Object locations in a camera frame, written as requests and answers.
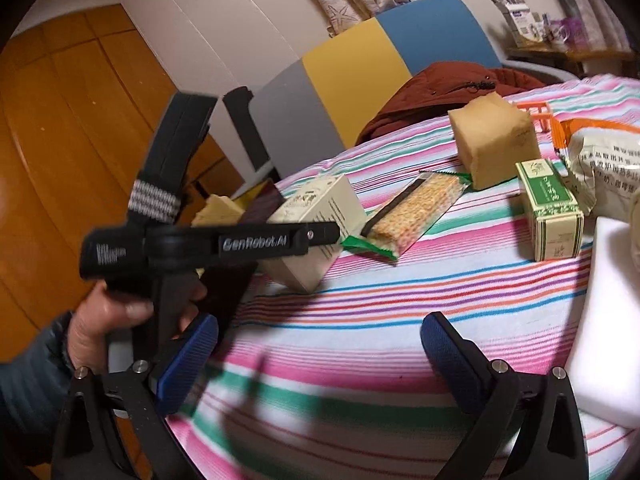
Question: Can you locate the green cracker packet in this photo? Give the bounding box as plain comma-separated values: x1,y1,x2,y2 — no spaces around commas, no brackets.
341,170,472,262

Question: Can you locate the person's left forearm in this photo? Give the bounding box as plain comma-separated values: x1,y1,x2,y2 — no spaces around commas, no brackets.
0,310,77,467

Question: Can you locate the brown jacket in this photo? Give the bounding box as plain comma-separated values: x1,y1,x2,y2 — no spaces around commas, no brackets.
356,61,549,147

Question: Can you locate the large yellow sponge block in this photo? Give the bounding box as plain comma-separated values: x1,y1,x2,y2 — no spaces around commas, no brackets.
447,92,542,192

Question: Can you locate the purple mug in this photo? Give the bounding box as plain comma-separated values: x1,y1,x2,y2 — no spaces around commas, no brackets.
560,16,587,52

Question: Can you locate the dark brown container box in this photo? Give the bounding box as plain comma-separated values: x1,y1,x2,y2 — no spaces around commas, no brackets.
199,179,287,335

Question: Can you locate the cream tea box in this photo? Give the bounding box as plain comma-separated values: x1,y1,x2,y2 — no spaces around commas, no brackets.
267,174,369,294

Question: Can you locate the orange plastic rack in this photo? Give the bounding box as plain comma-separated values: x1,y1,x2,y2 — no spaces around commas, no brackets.
515,101,571,158

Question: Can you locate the person's left hand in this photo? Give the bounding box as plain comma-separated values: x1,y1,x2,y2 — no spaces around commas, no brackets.
67,280,208,376

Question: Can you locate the white blue carton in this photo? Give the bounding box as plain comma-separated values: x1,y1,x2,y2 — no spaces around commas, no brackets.
501,0,537,49

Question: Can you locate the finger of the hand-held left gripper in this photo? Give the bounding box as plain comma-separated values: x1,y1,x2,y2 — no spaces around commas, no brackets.
294,221,342,254

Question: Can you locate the grey yellow blue chair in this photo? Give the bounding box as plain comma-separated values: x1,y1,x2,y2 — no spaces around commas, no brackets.
222,0,503,183

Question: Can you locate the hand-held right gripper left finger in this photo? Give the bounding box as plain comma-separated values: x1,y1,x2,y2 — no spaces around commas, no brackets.
52,312,221,480

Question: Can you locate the orange white snack bag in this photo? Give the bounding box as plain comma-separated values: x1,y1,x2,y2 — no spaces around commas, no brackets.
552,119,640,222

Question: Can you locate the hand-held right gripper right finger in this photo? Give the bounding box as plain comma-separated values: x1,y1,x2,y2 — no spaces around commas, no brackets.
421,311,591,480

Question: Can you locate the green tea box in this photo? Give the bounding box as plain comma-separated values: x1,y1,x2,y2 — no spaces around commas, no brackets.
515,157,586,263

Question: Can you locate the white foam block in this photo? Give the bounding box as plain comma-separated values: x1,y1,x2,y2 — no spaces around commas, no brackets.
565,216,640,431

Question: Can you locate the cluttered side table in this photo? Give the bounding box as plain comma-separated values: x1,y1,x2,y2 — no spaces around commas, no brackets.
505,44,638,80

